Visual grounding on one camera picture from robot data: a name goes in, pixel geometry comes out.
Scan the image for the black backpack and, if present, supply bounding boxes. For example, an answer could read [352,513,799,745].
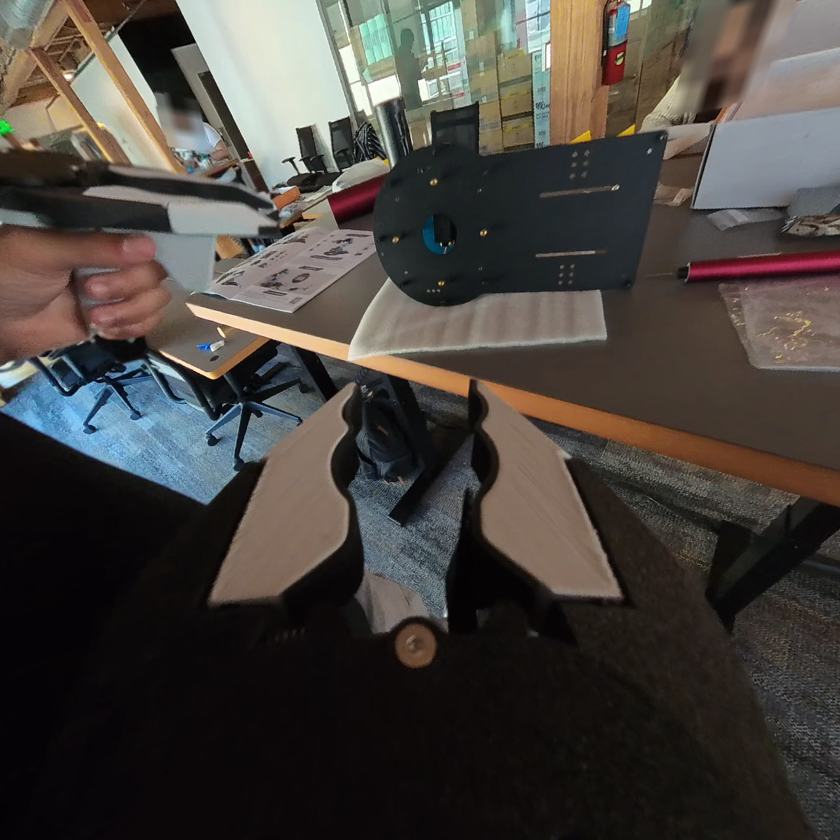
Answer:
[354,384,422,484]

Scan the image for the large clear zip bag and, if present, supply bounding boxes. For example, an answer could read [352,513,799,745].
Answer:
[718,276,840,373]

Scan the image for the person's grey trouser leg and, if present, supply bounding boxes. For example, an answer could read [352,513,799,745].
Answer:
[354,573,435,635]

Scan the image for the white foam sheet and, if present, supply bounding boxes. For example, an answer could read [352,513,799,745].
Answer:
[348,282,608,362]

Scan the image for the silver foil bag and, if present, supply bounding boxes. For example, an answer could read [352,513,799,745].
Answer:
[781,213,840,238]

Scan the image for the stack of cardboard boxes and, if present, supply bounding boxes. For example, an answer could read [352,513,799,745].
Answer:
[459,26,552,152]

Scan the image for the person's left hand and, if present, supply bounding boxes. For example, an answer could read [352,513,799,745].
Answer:
[0,228,173,363]

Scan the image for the red fire extinguisher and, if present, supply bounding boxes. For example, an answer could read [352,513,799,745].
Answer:
[600,0,632,88]

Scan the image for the silver ventilation duct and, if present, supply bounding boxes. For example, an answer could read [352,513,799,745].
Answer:
[0,0,63,43]

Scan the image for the orange cardboard box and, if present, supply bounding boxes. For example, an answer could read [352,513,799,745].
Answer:
[692,0,840,212]

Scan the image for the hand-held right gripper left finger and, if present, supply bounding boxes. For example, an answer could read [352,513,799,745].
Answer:
[206,382,365,608]

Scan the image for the grey table orange edge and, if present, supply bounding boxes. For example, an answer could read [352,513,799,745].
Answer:
[147,289,271,382]

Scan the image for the printed instruction manual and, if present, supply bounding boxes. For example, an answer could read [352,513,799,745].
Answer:
[203,226,378,314]

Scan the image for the blue hobby robot arm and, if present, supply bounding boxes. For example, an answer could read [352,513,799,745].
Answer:
[373,131,669,308]

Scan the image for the black office chair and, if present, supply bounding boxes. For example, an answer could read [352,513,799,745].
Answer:
[430,101,481,156]
[144,341,311,475]
[39,341,153,435]
[327,117,358,173]
[282,125,329,189]

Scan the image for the maroon cylindrical container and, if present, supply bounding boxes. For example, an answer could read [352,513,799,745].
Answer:
[327,174,389,222]

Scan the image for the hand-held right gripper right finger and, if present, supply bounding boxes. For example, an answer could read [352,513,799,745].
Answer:
[467,379,624,603]

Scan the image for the black cylindrical tube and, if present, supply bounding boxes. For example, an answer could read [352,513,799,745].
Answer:
[374,97,412,165]

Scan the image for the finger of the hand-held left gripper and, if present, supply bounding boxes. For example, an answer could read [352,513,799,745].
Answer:
[79,164,277,212]
[166,203,283,240]

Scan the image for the wooden work table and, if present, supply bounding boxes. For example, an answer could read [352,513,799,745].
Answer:
[272,185,339,227]

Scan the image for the red screwdriver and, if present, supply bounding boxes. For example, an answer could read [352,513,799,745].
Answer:
[646,249,840,286]

